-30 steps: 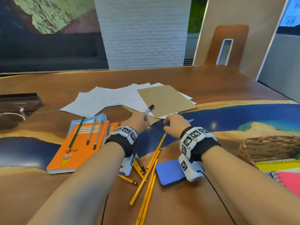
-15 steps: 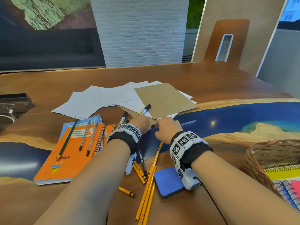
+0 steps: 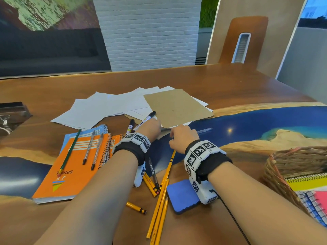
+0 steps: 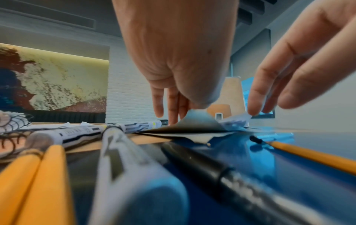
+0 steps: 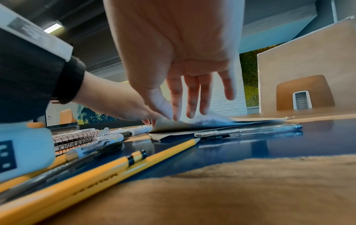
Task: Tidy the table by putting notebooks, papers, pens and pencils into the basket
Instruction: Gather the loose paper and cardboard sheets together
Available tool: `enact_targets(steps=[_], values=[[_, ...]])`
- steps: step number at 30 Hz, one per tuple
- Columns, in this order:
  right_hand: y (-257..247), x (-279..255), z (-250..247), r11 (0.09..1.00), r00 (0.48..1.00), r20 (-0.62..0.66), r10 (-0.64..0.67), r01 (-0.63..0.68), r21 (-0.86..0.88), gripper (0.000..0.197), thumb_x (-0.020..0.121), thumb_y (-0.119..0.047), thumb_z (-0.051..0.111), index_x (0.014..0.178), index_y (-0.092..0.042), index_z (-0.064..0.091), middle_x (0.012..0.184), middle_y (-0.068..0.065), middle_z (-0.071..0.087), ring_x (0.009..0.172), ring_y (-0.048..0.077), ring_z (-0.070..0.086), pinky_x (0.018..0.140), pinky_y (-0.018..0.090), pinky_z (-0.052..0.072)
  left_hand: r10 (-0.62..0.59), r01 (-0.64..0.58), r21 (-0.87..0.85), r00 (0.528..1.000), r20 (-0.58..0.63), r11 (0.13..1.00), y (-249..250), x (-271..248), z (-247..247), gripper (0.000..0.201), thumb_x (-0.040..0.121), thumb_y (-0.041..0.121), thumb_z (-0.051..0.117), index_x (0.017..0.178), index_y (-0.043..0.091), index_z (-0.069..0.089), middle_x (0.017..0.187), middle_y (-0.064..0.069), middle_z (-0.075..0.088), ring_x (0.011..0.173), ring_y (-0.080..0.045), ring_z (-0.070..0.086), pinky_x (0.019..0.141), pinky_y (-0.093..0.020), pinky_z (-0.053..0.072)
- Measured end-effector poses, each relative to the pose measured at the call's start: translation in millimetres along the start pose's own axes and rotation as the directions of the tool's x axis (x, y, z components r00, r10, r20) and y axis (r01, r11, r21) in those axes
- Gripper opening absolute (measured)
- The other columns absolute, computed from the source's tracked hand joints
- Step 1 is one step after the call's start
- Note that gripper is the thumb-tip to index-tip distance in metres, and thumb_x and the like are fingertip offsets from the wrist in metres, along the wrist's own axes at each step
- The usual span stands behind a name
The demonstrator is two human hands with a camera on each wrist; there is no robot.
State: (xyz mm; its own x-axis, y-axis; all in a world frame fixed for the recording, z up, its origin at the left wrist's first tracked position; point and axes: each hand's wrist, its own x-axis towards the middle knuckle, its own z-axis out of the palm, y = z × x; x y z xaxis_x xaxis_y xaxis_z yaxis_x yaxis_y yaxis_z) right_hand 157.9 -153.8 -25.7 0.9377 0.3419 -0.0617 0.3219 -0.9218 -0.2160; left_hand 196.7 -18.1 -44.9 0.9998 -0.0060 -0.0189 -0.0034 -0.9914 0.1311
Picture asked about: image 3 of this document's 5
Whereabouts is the person's left hand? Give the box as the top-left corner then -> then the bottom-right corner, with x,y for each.
137,118 -> 162,143

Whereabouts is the person's right hand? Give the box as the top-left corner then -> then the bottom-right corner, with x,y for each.
168,124 -> 200,155

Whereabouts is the white paper sheet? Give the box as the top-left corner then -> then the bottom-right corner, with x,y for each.
107,86 -> 177,118
125,97 -> 214,125
50,92 -> 110,130

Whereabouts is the brown kraft paper sheet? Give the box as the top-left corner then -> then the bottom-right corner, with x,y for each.
143,88 -> 214,129

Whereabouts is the blue eraser block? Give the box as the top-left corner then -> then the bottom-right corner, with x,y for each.
166,179 -> 201,215

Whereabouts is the bunch of yellow pencils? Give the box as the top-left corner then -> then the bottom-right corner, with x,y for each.
126,150 -> 177,245

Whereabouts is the green pencil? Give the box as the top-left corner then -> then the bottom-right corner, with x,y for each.
57,129 -> 82,178

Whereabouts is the woven wicker basket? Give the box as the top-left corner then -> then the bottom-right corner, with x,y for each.
263,146 -> 327,215

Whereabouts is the yellow notebook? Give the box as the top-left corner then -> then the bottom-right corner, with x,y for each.
285,173 -> 327,192

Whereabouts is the pink spiral notebook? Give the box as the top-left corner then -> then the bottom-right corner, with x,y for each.
313,191 -> 327,217

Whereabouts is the person's left forearm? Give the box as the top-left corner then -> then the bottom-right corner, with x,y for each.
34,149 -> 140,245

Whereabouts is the person's right forearm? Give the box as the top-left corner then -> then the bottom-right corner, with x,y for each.
207,162 -> 327,245

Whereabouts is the black left wrist marker band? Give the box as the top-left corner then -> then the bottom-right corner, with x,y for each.
112,132 -> 152,166

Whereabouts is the black wrist marker band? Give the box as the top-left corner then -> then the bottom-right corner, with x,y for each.
112,132 -> 152,166
184,140 -> 233,183

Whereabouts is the black right wrist marker band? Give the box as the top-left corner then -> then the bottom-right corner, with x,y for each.
184,140 -> 233,183

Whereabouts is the dark sofa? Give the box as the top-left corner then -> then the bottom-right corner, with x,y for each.
0,28 -> 112,77

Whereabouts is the brown wooden chair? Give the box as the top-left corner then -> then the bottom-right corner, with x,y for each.
219,16 -> 269,70

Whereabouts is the dark wooden box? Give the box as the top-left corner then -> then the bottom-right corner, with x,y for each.
0,101 -> 32,137

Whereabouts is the brown metal-framed board panel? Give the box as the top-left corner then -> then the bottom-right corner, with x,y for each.
205,0 -> 309,79

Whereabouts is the window with building view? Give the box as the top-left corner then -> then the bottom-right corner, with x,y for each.
297,0 -> 327,30

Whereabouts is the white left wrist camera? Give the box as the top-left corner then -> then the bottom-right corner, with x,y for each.
133,162 -> 146,189

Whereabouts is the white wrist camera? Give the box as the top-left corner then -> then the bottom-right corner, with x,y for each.
189,177 -> 220,205
133,162 -> 146,189

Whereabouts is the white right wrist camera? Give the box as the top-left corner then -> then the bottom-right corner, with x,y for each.
189,177 -> 220,205

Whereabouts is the black right camera cable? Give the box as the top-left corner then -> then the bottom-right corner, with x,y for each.
209,190 -> 252,245

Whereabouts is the green foliage wall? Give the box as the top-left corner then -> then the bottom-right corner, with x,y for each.
199,0 -> 220,29

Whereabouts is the large abstract wall painting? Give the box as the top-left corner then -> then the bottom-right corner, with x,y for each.
0,0 -> 100,32

